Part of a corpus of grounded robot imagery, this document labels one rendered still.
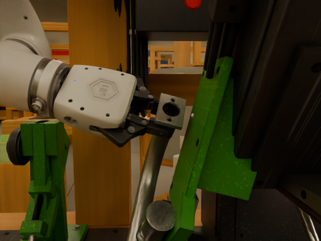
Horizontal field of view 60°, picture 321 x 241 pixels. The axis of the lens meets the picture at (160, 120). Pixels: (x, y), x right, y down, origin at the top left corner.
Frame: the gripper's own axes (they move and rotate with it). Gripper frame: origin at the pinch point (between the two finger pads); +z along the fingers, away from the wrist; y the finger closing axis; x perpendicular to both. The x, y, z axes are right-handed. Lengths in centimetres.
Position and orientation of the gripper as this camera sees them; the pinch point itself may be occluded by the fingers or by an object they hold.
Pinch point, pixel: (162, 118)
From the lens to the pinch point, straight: 42.5
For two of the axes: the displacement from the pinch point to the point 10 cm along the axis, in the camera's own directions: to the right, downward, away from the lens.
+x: -2.2, 5.9, 7.7
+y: 1.5, -7.6, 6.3
